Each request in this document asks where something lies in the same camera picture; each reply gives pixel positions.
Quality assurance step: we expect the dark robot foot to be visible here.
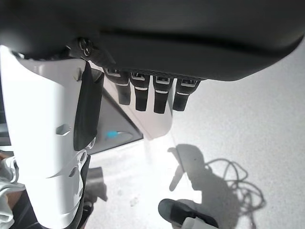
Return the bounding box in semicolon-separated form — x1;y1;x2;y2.
158;198;219;229

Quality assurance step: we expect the white crumpled cloth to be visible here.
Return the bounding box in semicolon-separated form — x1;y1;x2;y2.
0;152;26;229

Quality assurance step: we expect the white robot leg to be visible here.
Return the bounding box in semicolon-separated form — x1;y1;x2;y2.
0;45;103;229

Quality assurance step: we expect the white appliance with grey panel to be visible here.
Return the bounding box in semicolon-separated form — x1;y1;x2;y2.
91;70;173;155

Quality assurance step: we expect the dark right robot hand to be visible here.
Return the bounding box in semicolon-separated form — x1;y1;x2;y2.
0;0;305;151

